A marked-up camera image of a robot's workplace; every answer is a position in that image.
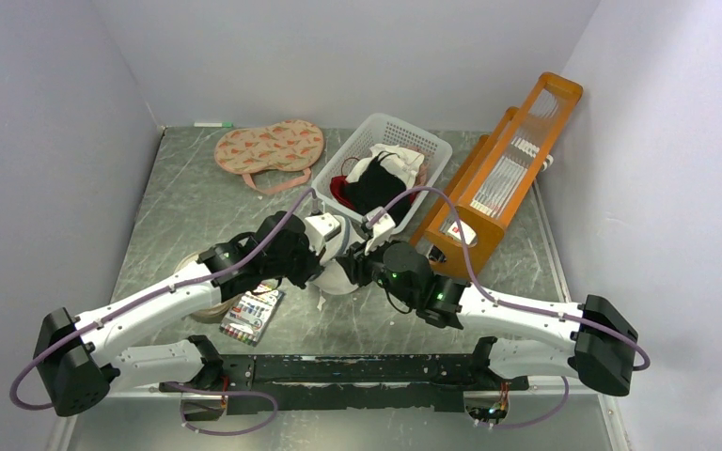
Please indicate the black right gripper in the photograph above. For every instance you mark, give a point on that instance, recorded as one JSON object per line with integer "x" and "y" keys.
{"x": 355, "y": 262}

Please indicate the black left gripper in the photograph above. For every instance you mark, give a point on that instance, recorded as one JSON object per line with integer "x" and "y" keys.
{"x": 312, "y": 265}

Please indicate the white mesh laundry bag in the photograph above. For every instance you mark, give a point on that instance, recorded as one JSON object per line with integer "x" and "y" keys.
{"x": 332, "y": 279}

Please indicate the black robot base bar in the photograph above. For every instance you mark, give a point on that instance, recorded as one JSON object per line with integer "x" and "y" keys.
{"x": 366, "y": 381}

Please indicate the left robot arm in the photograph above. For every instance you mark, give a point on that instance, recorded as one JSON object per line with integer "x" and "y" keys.
{"x": 81, "y": 358}

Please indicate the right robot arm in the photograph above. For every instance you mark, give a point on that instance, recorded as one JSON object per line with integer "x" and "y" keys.
{"x": 590, "y": 341}

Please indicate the white plastic laundry basket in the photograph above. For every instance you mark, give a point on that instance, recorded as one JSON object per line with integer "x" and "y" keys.
{"x": 381, "y": 129}

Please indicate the colour marker pen pack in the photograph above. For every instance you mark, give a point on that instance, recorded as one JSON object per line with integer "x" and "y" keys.
{"x": 248, "y": 319}

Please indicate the beige round pad stack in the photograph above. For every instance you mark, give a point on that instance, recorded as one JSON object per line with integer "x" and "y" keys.
{"x": 209, "y": 315}

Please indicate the red garment in basket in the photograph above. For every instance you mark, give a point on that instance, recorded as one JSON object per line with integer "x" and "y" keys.
{"x": 338, "y": 183}

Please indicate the tulip patterned pink pad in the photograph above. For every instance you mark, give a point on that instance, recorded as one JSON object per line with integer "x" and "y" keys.
{"x": 290, "y": 146}

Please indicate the white box with red logo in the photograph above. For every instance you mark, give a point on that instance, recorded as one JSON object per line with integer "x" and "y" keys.
{"x": 461, "y": 232}

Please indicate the white garment in basket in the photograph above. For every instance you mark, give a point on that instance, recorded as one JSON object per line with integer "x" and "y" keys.
{"x": 406, "y": 163}

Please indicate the white green marker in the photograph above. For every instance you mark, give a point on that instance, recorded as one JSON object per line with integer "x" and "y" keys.
{"x": 206, "y": 124}

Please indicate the orange wooden rack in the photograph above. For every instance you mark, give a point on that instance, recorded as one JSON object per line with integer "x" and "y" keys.
{"x": 492, "y": 182}

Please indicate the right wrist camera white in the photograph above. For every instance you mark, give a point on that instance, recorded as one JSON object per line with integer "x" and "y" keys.
{"x": 380, "y": 225}

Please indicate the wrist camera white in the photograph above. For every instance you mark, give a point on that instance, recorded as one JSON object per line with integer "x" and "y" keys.
{"x": 324, "y": 232}
{"x": 380, "y": 225}

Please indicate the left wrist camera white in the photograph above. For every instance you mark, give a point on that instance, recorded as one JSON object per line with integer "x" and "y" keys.
{"x": 324, "y": 232}

